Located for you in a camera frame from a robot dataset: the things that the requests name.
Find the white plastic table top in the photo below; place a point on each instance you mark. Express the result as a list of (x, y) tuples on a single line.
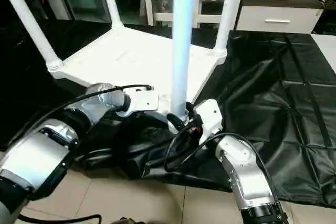
[(118, 58)]

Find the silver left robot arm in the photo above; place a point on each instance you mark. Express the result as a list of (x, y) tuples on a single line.
[(34, 155)]

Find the black work mat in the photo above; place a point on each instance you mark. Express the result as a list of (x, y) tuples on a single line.
[(275, 90)]

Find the white drawer unit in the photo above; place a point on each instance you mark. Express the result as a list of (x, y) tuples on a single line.
[(252, 24)]

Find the white glass door cabinet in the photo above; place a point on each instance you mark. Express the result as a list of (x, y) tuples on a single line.
[(148, 3)]

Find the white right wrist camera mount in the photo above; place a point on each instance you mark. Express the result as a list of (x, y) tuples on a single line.
[(210, 113)]

